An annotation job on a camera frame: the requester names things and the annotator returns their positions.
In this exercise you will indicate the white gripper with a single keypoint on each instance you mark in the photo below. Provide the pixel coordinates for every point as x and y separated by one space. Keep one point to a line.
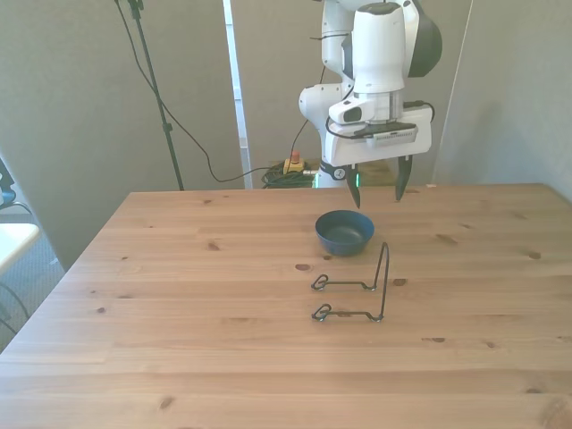
344 152

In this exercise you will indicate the dark blue bowl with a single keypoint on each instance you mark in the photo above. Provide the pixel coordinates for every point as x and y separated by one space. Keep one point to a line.
344 234

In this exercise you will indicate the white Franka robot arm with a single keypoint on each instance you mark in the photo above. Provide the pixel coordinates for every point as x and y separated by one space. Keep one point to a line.
380 53

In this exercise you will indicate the small wooden side table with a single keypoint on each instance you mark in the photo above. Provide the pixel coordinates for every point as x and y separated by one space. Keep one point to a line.
380 174

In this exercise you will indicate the yellow emergency stop button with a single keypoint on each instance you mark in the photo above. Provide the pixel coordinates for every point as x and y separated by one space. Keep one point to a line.
294 166

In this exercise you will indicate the black tripod stand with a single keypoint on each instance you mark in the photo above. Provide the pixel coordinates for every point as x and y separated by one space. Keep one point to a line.
155 85

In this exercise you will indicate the white side table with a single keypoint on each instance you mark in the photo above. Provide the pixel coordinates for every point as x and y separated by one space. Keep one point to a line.
13 241

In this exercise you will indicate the black chair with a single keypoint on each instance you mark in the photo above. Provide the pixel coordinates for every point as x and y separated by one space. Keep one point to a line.
5 183

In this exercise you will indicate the grey bar camera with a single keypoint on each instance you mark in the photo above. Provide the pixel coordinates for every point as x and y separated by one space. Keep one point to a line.
393 134

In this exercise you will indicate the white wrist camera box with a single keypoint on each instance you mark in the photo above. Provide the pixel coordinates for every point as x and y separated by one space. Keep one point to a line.
350 111

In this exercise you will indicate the white vertical post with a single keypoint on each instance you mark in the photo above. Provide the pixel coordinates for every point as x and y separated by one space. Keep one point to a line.
237 89

